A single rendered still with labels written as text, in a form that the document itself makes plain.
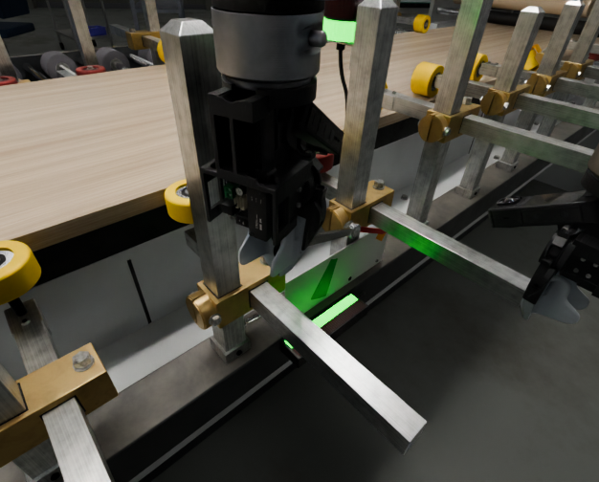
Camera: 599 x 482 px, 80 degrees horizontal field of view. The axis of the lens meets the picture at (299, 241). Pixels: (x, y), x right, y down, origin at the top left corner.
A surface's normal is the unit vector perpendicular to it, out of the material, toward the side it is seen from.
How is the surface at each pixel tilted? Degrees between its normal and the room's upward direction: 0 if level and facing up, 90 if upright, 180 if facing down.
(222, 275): 90
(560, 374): 0
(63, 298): 90
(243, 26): 89
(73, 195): 0
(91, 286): 90
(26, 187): 0
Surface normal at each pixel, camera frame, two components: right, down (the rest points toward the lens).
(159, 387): 0.04, -0.79
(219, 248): 0.67, 0.47
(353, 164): -0.74, 0.39
